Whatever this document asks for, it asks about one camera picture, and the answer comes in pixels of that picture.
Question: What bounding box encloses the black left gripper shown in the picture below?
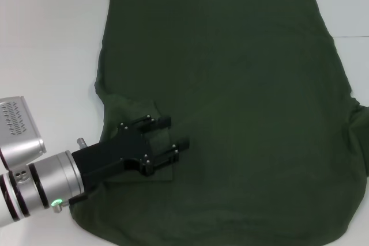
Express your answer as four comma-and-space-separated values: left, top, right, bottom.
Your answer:
70, 115, 191, 187

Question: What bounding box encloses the dark green shirt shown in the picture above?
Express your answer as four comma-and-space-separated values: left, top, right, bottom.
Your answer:
69, 0, 369, 246

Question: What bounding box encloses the silver vented left wrist camera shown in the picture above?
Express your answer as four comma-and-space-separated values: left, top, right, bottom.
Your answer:
0, 95, 47, 169

